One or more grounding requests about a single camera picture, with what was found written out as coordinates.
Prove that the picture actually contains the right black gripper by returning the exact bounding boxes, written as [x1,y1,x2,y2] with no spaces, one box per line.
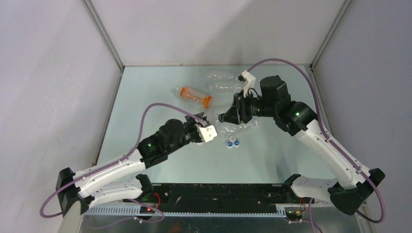
[221,90,276,125]

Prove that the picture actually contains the blue cap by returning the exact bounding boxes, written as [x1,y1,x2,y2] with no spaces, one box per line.
[226,141,233,149]
[233,140,240,148]

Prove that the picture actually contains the clear bottle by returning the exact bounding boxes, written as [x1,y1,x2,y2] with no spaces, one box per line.
[207,72,238,81]
[206,109,229,124]

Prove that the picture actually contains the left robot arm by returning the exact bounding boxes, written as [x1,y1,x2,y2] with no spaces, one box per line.
[56,113,217,216]

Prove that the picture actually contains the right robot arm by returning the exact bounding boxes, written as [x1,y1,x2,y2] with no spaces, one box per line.
[218,76,385,216]

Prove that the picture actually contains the clear bottle nearest caps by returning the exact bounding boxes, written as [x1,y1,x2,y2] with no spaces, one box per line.
[215,119,259,137]

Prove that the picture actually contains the clear bottle second row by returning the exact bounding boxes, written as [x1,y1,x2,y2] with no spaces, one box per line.
[207,83,243,93]

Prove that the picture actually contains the orange labelled bottle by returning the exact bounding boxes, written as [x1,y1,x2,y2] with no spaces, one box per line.
[176,86,214,109]

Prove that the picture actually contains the left electronics board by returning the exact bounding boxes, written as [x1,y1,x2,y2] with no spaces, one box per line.
[139,206,157,215]

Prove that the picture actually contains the electronics board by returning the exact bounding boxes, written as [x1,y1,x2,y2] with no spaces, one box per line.
[139,206,157,215]
[285,210,305,222]

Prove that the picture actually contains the right electronics board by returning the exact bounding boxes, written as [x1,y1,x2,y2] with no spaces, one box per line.
[285,210,305,222]

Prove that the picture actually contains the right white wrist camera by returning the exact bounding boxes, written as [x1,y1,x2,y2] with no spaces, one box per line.
[237,70,256,98]

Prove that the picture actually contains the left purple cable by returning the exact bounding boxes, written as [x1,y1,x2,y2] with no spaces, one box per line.
[39,102,206,218]

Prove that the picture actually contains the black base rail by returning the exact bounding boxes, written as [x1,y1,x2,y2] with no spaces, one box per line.
[143,183,300,214]

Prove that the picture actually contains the white cable duct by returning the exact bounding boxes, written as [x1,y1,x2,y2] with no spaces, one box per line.
[85,205,287,218]

